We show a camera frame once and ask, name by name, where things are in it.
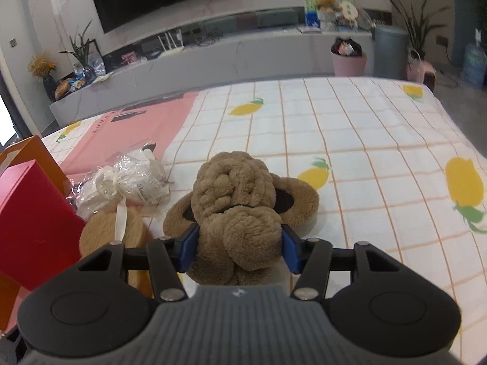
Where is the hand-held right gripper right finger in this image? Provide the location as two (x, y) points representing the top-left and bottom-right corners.
(281, 224), (402, 302)

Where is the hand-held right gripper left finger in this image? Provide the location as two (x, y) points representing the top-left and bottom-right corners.
(78, 224), (201, 303)

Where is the brown plush toy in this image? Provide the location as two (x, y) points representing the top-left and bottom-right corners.
(186, 151), (290, 286)

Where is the orange storage box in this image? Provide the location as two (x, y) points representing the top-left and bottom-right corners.
(0, 135), (71, 331)

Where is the white item in clear bag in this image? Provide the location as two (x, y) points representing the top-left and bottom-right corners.
(66, 142), (173, 242)

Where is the brown plush item with ribbon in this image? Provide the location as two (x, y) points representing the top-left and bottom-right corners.
(79, 201), (155, 299)

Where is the checkered fruit print bed sheet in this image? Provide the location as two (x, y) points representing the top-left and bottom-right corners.
(40, 76), (487, 365)

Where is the red cardboard box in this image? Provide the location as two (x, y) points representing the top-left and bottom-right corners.
(0, 160), (86, 291)

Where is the grey television console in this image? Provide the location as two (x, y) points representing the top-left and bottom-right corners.
(49, 5), (375, 126)

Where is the pink trash bin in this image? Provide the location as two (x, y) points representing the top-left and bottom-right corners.
(330, 37), (369, 77)

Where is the bread loaf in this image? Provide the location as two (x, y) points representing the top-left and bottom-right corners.
(54, 78), (73, 101)

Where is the clear plastic bag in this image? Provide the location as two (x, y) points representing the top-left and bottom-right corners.
(87, 53), (106, 77)

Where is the white router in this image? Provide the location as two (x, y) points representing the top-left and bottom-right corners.
(158, 30), (185, 54)

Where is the dark framed window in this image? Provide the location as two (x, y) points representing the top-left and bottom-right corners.
(0, 72), (18, 147)

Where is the green potted plant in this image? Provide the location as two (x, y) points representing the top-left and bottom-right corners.
(59, 21), (100, 77)

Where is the pink stool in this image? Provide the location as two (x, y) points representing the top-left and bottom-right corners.
(406, 59), (437, 84)

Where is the grey cylinder bin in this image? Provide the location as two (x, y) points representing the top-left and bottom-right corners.
(373, 25), (409, 80)

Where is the dried yellow flowers vase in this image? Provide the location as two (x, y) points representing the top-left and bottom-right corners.
(27, 51), (58, 103)

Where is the round white fan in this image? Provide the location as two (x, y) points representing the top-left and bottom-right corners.
(338, 2), (360, 23)

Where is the green poster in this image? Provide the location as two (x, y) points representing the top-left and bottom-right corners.
(303, 0), (356, 13)

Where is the tall leafy potted plant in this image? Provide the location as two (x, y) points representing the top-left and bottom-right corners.
(382, 0), (451, 61)

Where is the blue water jug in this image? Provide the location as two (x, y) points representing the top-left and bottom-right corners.
(462, 42), (487, 88)

